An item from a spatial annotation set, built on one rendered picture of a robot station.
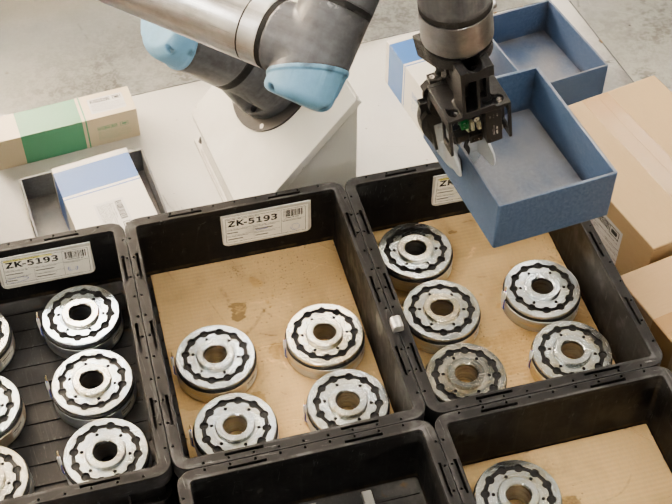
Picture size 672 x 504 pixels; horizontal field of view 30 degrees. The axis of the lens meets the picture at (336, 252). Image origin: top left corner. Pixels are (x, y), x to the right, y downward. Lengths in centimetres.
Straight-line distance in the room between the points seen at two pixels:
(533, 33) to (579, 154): 84
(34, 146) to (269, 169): 43
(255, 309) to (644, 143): 64
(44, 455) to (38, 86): 189
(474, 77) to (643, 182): 62
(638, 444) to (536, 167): 36
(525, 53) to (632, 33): 127
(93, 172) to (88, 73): 144
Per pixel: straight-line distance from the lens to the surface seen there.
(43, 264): 168
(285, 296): 169
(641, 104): 197
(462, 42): 125
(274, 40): 124
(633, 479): 156
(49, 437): 159
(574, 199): 143
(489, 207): 140
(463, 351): 160
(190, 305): 169
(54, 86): 334
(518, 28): 229
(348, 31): 124
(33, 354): 167
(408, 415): 145
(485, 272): 172
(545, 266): 170
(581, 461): 156
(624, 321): 160
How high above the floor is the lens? 213
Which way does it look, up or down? 48 degrees down
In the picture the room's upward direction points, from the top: straight up
